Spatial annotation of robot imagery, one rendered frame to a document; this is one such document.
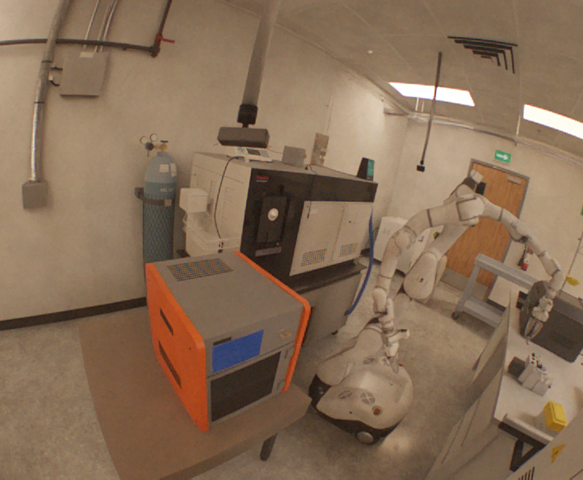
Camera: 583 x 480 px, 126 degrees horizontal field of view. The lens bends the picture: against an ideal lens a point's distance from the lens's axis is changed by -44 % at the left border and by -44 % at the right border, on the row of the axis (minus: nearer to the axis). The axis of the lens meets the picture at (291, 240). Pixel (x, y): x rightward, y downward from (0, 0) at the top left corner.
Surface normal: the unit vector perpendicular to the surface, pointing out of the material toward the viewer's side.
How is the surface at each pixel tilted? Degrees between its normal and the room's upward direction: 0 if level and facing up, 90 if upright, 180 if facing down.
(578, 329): 90
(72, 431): 0
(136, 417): 0
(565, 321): 90
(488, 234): 90
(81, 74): 90
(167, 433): 0
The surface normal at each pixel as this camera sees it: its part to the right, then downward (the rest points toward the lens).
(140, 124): 0.67, 0.36
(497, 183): -0.72, 0.10
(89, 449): 0.18, -0.93
